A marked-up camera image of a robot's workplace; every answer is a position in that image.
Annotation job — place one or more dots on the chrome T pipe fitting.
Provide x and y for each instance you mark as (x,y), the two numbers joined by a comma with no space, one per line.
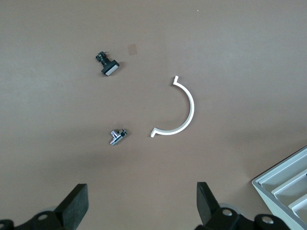
(116,136)

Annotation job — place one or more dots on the black switch with white cap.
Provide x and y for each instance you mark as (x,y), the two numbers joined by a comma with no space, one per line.
(109,68)

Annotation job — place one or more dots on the white semicircular plastic bracket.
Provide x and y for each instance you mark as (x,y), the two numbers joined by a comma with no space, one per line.
(191,106)

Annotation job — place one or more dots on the translucent tape patch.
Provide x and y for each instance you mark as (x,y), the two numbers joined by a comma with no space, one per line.
(132,49)

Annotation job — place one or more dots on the grey compartment drawer tray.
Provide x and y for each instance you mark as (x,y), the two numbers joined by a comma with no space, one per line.
(263,194)

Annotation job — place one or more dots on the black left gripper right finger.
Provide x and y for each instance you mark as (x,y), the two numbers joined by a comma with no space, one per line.
(206,206)

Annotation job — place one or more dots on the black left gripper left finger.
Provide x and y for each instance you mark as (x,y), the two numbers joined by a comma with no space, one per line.
(72,208)

